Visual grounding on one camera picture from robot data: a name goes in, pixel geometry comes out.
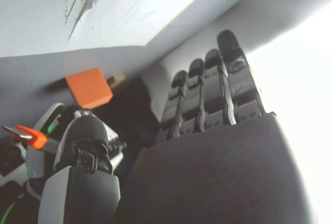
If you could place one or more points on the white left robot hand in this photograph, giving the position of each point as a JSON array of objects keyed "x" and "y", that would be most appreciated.
[{"x": 207, "y": 177}]

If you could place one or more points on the orange black utility knife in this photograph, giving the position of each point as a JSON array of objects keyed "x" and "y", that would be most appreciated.
[{"x": 36, "y": 138}]

